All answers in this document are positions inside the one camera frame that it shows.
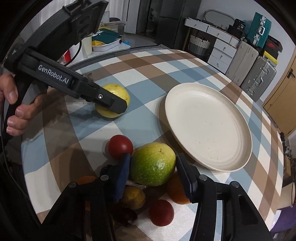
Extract orange tangerine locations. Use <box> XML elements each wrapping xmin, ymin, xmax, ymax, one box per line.
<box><xmin>166</xmin><ymin>172</ymin><xmax>190</xmax><ymax>205</ymax></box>
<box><xmin>76</xmin><ymin>176</ymin><xmax>97</xmax><ymax>211</ymax></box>

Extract brown longan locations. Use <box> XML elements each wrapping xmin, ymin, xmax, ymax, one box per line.
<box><xmin>121</xmin><ymin>186</ymin><xmax>146</xmax><ymax>210</ymax></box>

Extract red tomato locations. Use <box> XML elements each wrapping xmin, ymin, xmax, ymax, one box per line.
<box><xmin>107</xmin><ymin>135</ymin><xmax>133</xmax><ymax>160</ymax></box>
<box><xmin>149</xmin><ymin>199</ymin><xmax>174</xmax><ymax>226</ymax></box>

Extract green yellow guava fruit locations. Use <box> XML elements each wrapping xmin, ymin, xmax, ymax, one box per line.
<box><xmin>129</xmin><ymin>142</ymin><xmax>176</xmax><ymax>186</ymax></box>

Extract person's left hand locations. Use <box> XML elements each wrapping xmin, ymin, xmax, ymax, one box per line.
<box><xmin>0</xmin><ymin>73</ymin><xmax>50</xmax><ymax>137</ymax></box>

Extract cream round plate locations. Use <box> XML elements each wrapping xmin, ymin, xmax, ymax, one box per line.
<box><xmin>165</xmin><ymin>83</ymin><xmax>252</xmax><ymax>172</ymax></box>

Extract checkered tablecloth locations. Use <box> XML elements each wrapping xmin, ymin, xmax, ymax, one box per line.
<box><xmin>21</xmin><ymin>50</ymin><xmax>283</xmax><ymax>228</ymax></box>

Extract white tray with cloths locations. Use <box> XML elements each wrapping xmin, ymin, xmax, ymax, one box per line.
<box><xmin>92</xmin><ymin>28</ymin><xmax>120</xmax><ymax>52</ymax></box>

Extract dark refrigerator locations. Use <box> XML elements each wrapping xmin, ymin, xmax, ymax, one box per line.
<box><xmin>136</xmin><ymin>0</ymin><xmax>201</xmax><ymax>49</ymax></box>

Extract woven laundry basket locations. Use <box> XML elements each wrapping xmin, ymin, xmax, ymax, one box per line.
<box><xmin>189</xmin><ymin>35</ymin><xmax>211</xmax><ymax>56</ymax></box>

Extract wooden door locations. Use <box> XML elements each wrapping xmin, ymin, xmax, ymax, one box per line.
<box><xmin>263</xmin><ymin>53</ymin><xmax>296</xmax><ymax>137</ymax></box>

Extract silver suitcase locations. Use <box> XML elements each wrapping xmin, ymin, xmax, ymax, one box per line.
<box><xmin>240</xmin><ymin>56</ymin><xmax>276</xmax><ymax>102</ymax></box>

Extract white drawer cabinet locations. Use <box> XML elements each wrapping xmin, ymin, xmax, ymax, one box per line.
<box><xmin>185</xmin><ymin>18</ymin><xmax>240</xmax><ymax>74</ymax></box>

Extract beige suitcase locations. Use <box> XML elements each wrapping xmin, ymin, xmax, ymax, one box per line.
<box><xmin>225</xmin><ymin>41</ymin><xmax>259</xmax><ymax>86</ymax></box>

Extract stacked shoe boxes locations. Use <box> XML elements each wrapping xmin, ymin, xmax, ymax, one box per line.
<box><xmin>264</xmin><ymin>35</ymin><xmax>283</xmax><ymax>61</ymax></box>

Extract teal suitcase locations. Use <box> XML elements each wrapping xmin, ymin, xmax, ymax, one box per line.
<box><xmin>247</xmin><ymin>12</ymin><xmax>272</xmax><ymax>48</ymax></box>

